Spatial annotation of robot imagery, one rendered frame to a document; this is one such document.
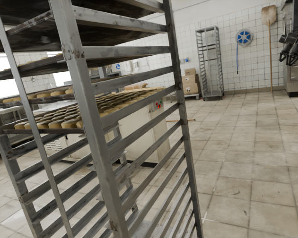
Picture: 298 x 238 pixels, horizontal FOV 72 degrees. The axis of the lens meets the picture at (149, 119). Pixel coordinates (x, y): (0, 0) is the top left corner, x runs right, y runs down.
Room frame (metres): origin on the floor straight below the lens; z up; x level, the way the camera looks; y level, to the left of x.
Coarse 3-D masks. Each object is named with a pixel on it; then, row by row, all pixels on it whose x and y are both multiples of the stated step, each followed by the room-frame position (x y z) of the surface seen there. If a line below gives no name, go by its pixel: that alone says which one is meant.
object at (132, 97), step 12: (108, 96) 1.08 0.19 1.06; (120, 96) 0.97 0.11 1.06; (132, 96) 0.87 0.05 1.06; (144, 96) 0.82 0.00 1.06; (72, 108) 0.88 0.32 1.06; (108, 108) 0.70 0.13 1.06; (120, 108) 0.67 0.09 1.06; (36, 120) 0.73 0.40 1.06; (48, 120) 0.66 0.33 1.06; (60, 120) 0.62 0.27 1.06; (72, 120) 0.58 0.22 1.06
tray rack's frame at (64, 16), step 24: (0, 24) 0.58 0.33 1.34; (72, 24) 0.47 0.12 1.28; (72, 48) 0.45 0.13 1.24; (72, 72) 0.46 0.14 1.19; (24, 96) 0.58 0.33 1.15; (0, 120) 0.70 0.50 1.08; (96, 120) 0.47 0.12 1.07; (0, 144) 0.68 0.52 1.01; (96, 144) 0.45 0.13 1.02; (48, 168) 0.58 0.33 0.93; (96, 168) 0.46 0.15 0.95; (24, 192) 0.69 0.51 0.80; (120, 216) 0.46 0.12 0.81
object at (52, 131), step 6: (6, 132) 0.68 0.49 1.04; (12, 132) 0.66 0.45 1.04; (18, 132) 0.64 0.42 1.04; (24, 132) 0.63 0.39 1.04; (30, 132) 0.61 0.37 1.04; (42, 132) 0.58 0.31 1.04; (48, 132) 0.57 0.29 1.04; (54, 132) 0.55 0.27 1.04; (60, 132) 0.54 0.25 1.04; (66, 132) 0.53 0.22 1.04; (72, 132) 0.52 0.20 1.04; (78, 132) 0.50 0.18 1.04
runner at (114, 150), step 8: (176, 104) 0.98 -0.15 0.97; (168, 112) 0.89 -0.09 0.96; (152, 120) 0.75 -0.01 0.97; (160, 120) 0.81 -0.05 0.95; (144, 128) 0.69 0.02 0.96; (128, 136) 0.61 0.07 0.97; (136, 136) 0.64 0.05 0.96; (120, 144) 0.57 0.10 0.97; (128, 144) 0.60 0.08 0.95; (112, 152) 0.53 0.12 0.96; (120, 152) 0.56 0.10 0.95; (88, 168) 0.48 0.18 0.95
